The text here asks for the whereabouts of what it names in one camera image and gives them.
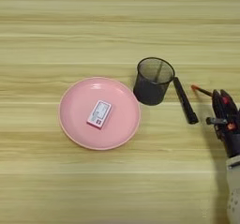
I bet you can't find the small pink white box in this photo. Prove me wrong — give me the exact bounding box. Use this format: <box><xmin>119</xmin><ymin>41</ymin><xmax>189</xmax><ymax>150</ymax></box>
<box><xmin>86</xmin><ymin>99</ymin><xmax>113</xmax><ymax>130</ymax></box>

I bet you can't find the pink round plate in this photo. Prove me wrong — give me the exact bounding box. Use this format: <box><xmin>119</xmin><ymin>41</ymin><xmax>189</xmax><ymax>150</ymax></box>
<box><xmin>57</xmin><ymin>76</ymin><xmax>143</xmax><ymax>151</ymax></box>

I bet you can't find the black mesh pen holder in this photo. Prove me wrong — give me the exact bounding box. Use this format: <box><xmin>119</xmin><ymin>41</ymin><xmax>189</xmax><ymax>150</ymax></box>
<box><xmin>133</xmin><ymin>56</ymin><xmax>176</xmax><ymax>107</ymax></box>

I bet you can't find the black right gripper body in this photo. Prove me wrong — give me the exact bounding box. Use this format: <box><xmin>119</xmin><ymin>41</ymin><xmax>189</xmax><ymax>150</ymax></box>
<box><xmin>204</xmin><ymin>117</ymin><xmax>240</xmax><ymax>158</ymax></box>

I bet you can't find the thin pen with red cap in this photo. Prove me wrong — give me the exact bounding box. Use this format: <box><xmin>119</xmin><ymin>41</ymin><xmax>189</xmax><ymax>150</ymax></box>
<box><xmin>190</xmin><ymin>83</ymin><xmax>231</xmax><ymax>106</ymax></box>

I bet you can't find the fat black marker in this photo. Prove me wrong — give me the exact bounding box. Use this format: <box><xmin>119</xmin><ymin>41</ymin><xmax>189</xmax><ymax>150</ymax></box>
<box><xmin>172</xmin><ymin>76</ymin><xmax>200</xmax><ymax>126</ymax></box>

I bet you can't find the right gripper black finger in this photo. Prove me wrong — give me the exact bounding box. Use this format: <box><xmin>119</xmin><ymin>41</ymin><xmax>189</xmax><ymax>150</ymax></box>
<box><xmin>220</xmin><ymin>89</ymin><xmax>240</xmax><ymax>120</ymax></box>
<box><xmin>212</xmin><ymin>89</ymin><xmax>226</xmax><ymax>120</ymax></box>

